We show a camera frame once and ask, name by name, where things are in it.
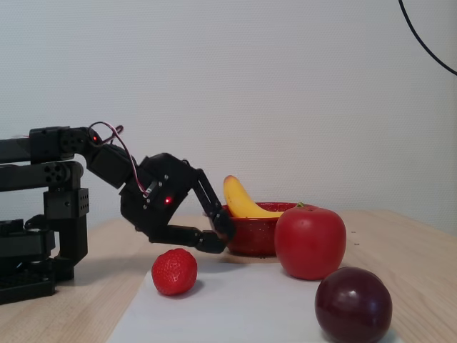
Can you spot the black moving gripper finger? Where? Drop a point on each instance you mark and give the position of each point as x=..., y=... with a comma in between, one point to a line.
x=210, y=203

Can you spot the red toy strawberry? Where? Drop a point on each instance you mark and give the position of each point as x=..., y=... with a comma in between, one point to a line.
x=174, y=272

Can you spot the white paper sheet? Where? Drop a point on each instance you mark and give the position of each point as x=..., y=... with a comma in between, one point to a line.
x=232, y=307

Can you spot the red speckled enamel bowl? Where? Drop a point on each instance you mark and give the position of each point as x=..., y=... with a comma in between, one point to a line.
x=253, y=236

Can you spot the red toy apple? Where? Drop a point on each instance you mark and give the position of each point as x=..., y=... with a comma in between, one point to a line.
x=310, y=241

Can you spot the dark purple toy plum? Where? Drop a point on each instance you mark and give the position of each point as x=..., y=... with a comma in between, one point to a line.
x=353, y=305

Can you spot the yellow toy banana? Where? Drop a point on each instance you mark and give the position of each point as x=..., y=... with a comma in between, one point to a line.
x=239, y=200

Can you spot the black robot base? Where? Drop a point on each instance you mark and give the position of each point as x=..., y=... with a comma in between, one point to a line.
x=68, y=228

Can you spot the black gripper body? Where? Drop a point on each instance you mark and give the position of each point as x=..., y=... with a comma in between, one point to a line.
x=162, y=200

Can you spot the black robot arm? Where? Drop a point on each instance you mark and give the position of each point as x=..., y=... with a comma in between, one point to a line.
x=43, y=146

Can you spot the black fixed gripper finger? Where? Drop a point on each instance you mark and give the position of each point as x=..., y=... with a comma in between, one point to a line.
x=193, y=237

